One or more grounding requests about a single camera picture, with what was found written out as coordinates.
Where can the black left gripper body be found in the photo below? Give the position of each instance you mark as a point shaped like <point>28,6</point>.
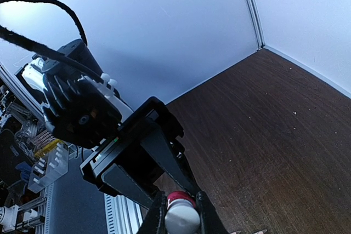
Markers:
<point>126,150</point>

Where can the white nail polish cap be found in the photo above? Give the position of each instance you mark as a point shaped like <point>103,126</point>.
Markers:
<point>182,218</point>

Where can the clear plastic parts bin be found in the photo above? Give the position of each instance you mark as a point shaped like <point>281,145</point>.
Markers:
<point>49,168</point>

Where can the mannequin hand with long nails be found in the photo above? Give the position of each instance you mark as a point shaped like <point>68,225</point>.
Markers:
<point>258,232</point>

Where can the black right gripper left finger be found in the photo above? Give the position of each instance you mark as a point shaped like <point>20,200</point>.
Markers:
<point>154,222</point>

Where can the left aluminium corner post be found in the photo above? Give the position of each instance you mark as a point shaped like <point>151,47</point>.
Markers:
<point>257,25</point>

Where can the aluminium front frame rail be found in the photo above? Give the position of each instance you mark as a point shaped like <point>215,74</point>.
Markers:
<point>59,211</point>

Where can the red nail polish bottle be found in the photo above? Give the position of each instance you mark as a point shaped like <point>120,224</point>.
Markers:
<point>180,196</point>

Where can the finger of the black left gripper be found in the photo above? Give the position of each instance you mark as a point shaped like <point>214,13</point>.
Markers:
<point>137,185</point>
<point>160,150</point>

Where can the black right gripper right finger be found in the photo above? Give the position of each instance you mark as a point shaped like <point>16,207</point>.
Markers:
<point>210,223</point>

